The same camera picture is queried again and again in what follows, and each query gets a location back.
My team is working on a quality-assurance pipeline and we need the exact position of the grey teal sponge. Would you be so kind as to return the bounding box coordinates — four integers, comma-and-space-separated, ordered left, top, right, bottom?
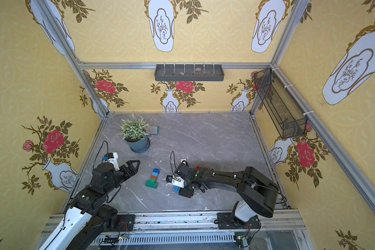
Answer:
148, 126, 159, 135

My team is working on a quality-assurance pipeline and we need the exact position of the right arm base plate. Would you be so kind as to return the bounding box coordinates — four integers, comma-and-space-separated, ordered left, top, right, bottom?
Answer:
214, 212, 260, 230

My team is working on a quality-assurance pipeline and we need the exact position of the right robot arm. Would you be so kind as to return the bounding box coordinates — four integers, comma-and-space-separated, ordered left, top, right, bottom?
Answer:
172, 161, 280, 223

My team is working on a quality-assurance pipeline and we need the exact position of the aluminium rail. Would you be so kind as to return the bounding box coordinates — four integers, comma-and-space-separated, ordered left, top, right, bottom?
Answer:
40, 210, 307, 248

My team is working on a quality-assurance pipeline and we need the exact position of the black wire mesh basket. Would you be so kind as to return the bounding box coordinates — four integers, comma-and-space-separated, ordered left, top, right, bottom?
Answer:
254, 69, 307, 139

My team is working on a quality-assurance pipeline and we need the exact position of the long green lego brick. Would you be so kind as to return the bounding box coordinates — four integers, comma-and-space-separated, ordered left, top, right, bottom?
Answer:
145, 179, 158, 189

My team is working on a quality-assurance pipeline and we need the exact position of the potted plant grey pot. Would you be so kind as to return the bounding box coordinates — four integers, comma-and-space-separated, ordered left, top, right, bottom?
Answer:
120, 115, 151, 154

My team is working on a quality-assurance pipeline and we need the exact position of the grey wall tray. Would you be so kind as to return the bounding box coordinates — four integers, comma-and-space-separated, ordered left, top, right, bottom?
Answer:
154, 63, 225, 82

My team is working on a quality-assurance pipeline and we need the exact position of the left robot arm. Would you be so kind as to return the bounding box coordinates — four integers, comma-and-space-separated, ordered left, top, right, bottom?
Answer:
40, 160, 141, 250

